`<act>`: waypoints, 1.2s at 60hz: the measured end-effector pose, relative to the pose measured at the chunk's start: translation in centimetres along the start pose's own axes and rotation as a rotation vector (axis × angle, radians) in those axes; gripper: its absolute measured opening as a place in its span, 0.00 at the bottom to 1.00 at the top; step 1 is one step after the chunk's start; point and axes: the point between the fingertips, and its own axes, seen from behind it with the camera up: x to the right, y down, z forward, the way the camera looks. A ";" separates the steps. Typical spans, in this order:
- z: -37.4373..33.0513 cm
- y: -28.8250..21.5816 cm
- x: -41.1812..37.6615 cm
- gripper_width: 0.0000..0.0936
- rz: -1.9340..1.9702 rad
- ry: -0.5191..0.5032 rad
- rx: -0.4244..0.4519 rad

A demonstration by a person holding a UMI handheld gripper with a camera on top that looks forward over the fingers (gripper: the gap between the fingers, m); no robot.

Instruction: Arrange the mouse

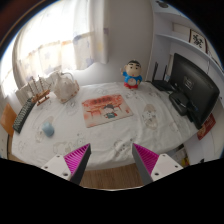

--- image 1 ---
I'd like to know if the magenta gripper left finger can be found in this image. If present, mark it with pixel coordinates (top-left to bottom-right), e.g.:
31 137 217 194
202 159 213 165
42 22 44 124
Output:
42 144 91 185

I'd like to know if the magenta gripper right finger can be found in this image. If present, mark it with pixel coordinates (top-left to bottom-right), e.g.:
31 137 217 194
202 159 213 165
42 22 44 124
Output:
132 144 182 185

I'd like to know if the white patterned tablecloth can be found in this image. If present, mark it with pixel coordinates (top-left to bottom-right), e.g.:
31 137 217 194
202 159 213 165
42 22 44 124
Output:
12 82 197 170

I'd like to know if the black keyboard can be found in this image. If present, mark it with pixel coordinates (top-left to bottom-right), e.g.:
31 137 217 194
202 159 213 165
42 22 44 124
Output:
13 98 35 133

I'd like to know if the red booklet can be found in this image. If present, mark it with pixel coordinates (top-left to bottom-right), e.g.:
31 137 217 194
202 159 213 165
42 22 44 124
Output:
197 114 216 140

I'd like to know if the wooden model sailing ship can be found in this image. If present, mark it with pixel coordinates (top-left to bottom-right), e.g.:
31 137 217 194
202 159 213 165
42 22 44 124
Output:
28 77 50 105

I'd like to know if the wooden chair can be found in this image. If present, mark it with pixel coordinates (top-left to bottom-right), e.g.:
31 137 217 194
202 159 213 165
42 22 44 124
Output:
0 103 17 136

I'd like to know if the black wifi router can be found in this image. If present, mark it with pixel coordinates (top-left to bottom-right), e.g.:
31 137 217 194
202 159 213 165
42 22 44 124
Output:
152 63 173 91

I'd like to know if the black computer monitor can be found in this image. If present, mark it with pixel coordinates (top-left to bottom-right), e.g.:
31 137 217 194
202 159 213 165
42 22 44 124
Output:
169 53 220 129

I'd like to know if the cartoon boy figurine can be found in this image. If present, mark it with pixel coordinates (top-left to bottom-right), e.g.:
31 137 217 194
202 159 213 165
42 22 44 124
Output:
121 60 142 89

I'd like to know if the white patterned curtain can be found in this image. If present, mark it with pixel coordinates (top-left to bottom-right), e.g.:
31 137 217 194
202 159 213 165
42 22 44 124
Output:
12 0 109 87

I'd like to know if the framed calligraphy picture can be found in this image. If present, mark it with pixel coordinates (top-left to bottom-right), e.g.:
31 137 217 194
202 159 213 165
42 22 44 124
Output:
189 30 207 53

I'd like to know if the white wall shelf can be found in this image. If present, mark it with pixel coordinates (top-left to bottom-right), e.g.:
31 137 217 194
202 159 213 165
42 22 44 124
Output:
146 0 224 102

